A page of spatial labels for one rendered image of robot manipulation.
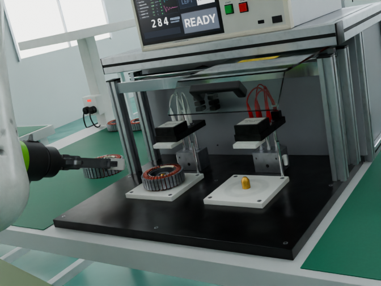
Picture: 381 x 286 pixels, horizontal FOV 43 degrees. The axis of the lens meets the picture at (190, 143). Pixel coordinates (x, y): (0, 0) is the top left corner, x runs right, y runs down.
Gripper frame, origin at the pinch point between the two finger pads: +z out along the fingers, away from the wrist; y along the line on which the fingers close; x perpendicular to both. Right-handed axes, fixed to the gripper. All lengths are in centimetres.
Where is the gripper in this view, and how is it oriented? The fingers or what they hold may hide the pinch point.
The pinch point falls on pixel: (103, 163)
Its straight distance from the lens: 132.3
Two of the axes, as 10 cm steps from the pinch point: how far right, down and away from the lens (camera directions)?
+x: -0.3, 10.0, -0.5
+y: -8.0, 0.1, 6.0
